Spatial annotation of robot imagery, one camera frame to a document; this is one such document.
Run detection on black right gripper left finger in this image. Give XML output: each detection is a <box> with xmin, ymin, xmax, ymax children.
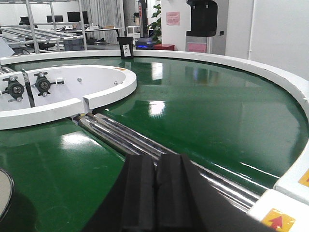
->
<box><xmin>83</xmin><ymin>155</ymin><xmax>155</xmax><ymax>232</ymax></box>

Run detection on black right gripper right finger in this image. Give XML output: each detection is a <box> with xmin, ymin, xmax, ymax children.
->
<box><xmin>156</xmin><ymin>153</ymin><xmax>271</xmax><ymax>232</ymax></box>

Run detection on beige plate black rim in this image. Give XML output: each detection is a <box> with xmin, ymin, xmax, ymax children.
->
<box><xmin>0</xmin><ymin>168</ymin><xmax>14</xmax><ymax>221</ymax></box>

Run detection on steel conveyor rollers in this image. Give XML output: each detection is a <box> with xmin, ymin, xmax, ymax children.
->
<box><xmin>76</xmin><ymin>113</ymin><xmax>260</xmax><ymax>212</ymax></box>

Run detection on white outer conveyor rim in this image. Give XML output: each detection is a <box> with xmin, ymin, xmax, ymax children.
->
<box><xmin>0</xmin><ymin>50</ymin><xmax>309</xmax><ymax>232</ymax></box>

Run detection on red fire extinguisher box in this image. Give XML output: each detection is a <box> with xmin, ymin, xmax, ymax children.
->
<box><xmin>154</xmin><ymin>43</ymin><xmax>175</xmax><ymax>51</ymax></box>

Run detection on black box with label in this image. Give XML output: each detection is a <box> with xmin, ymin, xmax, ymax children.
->
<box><xmin>117</xmin><ymin>36</ymin><xmax>134</xmax><ymax>59</ymax></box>

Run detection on blue lit mobile robot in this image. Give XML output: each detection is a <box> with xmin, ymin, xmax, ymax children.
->
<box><xmin>135</xmin><ymin>0</ymin><xmax>154</xmax><ymax>50</ymax></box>

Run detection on green potted plant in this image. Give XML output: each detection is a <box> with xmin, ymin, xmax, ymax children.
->
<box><xmin>148</xmin><ymin>0</ymin><xmax>162</xmax><ymax>44</ymax></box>

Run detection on metal roller rack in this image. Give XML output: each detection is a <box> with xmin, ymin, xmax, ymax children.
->
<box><xmin>0</xmin><ymin>0</ymin><xmax>87</xmax><ymax>53</ymax></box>

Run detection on white inner conveyor ring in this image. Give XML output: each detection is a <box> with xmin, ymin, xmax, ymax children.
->
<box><xmin>0</xmin><ymin>64</ymin><xmax>138</xmax><ymax>131</ymax></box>

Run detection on black bearing mount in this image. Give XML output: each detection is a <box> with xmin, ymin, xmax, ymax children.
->
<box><xmin>0</xmin><ymin>76</ymin><xmax>25</xmax><ymax>102</ymax></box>
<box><xmin>34</xmin><ymin>72</ymin><xmax>65</xmax><ymax>97</ymax></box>

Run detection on pink wall notice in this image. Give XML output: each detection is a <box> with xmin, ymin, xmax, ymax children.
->
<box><xmin>166</xmin><ymin>11</ymin><xmax>180</xmax><ymax>26</ymax></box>

